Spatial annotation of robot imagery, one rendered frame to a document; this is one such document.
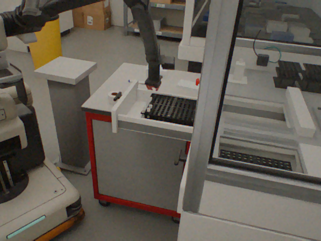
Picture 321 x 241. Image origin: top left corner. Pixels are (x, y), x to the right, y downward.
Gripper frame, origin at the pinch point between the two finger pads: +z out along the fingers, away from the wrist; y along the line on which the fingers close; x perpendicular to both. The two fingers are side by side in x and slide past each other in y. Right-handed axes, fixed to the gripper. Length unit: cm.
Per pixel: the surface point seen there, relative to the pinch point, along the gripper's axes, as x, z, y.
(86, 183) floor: 49, 81, 4
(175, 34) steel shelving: 63, 69, 344
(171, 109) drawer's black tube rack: -14.8, -8.8, -25.3
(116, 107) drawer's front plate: 4.0, -12.0, -36.0
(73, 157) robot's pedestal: 64, 71, 16
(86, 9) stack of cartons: 230, 48, 357
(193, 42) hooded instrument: -10, -11, 57
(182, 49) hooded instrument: -3, -6, 57
